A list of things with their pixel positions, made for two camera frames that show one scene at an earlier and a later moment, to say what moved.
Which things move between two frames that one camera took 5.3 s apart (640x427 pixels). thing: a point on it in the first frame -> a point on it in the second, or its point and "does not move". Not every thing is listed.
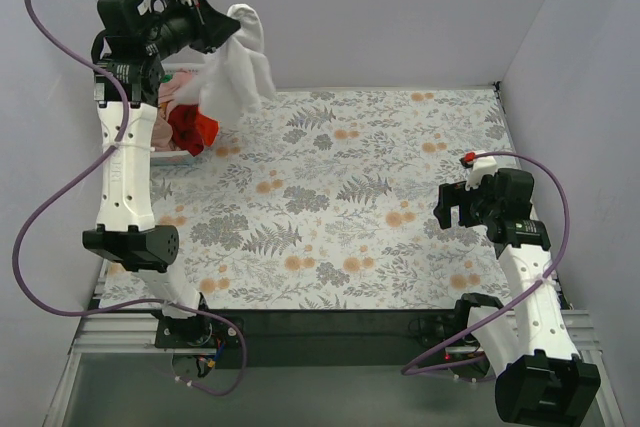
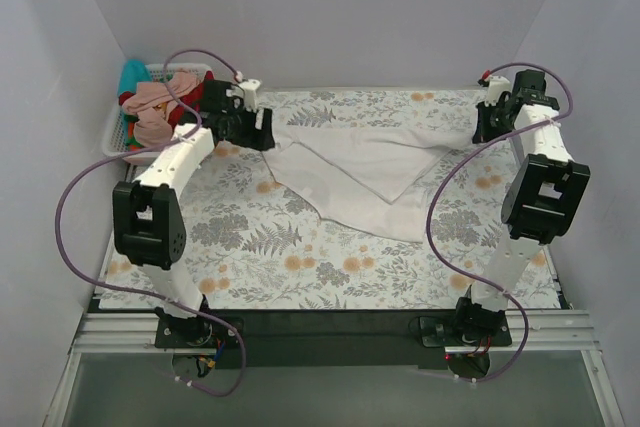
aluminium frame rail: [121, 333] does not move
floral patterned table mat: [325, 200] does not move
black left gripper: [201, 23] -> [248, 127]
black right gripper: [454, 204] -> [489, 120]
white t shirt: [232, 81] -> [371, 180]
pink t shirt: [163, 135] does not move
